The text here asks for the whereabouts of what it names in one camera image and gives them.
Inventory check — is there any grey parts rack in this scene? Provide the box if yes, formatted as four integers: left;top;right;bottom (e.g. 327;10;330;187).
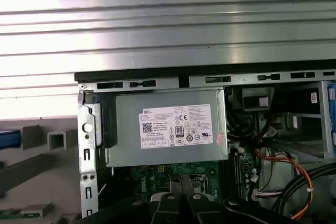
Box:
0;115;82;224

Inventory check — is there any hard disk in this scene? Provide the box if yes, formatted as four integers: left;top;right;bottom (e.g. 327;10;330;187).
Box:
0;128;21;149

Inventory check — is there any green motherboard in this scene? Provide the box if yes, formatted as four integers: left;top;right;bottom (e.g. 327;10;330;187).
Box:
130;153;263;209

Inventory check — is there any grey power supply unit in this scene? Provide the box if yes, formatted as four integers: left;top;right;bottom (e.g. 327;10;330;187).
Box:
104;89;229;168

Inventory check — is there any orange wire bundle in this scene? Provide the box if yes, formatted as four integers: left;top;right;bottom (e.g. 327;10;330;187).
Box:
254;147;314;221

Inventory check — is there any blue drive latch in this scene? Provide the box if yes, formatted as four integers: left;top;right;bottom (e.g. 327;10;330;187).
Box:
327;82;336;156

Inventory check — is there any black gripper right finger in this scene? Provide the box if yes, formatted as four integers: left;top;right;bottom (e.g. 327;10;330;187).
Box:
187;176;292;224

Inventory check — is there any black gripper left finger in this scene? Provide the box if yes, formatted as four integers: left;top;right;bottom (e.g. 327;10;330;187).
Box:
88;175;188;224

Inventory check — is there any black PC case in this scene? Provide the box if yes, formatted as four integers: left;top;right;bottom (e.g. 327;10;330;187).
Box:
74;61;336;224

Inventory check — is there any CPU socket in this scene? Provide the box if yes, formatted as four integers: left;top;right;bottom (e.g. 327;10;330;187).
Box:
167;173;211;196

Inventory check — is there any black RAM slot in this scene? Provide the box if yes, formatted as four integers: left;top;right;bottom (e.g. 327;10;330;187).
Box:
237;153;244;200
230;153;238;200

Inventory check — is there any metal drive cage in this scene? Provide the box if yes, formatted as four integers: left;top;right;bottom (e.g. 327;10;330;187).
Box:
317;79;336;161

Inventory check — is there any black cable bundle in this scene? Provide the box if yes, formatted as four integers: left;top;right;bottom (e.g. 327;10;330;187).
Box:
275;161;336;224

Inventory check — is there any green RAM stick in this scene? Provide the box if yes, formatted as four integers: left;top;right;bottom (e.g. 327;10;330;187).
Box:
0;208;43;219

